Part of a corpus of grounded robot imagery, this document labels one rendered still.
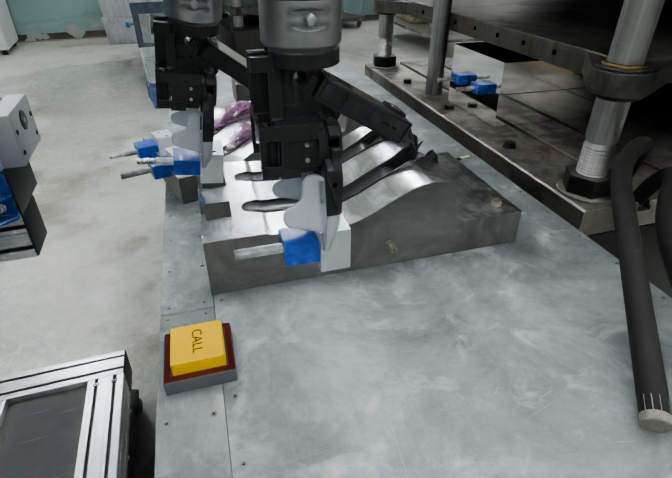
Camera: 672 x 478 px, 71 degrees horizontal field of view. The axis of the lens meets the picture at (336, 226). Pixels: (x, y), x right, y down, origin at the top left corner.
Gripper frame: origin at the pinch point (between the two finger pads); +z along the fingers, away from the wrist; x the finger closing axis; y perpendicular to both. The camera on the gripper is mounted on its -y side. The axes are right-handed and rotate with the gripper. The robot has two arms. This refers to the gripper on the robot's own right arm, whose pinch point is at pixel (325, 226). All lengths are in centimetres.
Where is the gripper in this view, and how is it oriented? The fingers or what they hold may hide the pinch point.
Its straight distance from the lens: 55.1
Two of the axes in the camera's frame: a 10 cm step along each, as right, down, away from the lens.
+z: 0.0, 8.5, 5.2
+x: 2.8, 5.0, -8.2
